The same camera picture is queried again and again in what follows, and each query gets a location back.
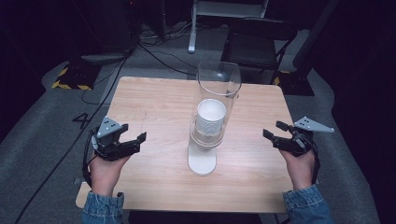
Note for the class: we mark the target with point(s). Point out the grey round stand base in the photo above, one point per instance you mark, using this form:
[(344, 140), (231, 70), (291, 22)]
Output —
[(102, 58)]

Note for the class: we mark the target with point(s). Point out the white metal stand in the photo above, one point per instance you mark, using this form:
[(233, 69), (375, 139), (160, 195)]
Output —
[(192, 40)]

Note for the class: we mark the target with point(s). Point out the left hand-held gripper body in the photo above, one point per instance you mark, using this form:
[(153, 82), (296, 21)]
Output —
[(107, 146)]

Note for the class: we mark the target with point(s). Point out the white paper cup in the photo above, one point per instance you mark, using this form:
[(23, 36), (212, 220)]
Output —
[(211, 113)]

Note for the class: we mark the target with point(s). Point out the person's right hand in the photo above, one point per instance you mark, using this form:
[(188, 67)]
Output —
[(300, 171)]

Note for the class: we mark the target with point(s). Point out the black base with hazard tape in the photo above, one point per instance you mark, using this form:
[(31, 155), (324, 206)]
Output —
[(77, 76)]

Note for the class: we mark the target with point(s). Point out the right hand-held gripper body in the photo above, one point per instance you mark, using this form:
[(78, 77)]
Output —
[(299, 143)]

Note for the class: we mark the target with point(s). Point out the black folding chair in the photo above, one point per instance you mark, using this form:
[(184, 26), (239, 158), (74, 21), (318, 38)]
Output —
[(249, 49)]

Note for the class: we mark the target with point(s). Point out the person's left hand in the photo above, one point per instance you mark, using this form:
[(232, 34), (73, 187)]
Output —
[(104, 177)]

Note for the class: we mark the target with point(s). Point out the clear cup dispenser white base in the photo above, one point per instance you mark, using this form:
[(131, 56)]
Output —
[(201, 161)]

